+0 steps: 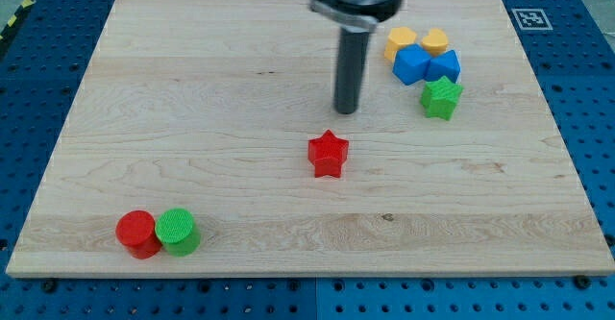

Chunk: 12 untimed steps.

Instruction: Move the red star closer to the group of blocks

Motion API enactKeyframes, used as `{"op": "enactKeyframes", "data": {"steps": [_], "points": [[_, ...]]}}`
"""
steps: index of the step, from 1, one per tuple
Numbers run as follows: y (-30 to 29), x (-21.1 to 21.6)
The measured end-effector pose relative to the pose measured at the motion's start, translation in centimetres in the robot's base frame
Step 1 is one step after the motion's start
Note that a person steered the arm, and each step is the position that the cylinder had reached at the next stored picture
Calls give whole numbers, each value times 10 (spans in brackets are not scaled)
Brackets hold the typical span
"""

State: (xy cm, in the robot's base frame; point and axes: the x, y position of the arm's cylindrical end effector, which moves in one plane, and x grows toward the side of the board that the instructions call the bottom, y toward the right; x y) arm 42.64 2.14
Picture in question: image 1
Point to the red star block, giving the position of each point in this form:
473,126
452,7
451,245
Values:
327,154

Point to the green star block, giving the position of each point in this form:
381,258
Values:
440,98

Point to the wooden board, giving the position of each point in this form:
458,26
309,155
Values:
208,105

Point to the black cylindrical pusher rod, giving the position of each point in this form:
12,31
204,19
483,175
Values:
351,59

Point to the blue cube block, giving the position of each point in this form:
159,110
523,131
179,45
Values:
411,64

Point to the yellow hexagon block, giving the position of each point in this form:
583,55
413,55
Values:
397,39

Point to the green cylinder block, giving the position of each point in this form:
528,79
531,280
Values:
178,233

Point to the blue pentagon block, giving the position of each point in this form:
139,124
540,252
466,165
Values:
444,65

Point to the yellow heart block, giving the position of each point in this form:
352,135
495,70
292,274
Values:
435,42

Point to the red cylinder block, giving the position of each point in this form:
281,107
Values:
135,231

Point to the white fiducial marker tag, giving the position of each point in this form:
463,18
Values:
531,19

